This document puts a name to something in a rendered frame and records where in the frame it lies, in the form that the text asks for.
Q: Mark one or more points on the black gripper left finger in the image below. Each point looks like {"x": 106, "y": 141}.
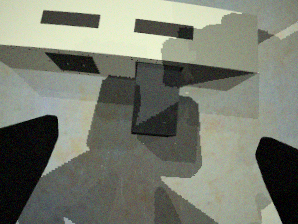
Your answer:
{"x": 25, "y": 150}

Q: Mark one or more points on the black two-prong charger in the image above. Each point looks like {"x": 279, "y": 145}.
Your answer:
{"x": 155, "y": 100}

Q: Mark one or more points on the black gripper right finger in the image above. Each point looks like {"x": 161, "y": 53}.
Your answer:
{"x": 279, "y": 168}

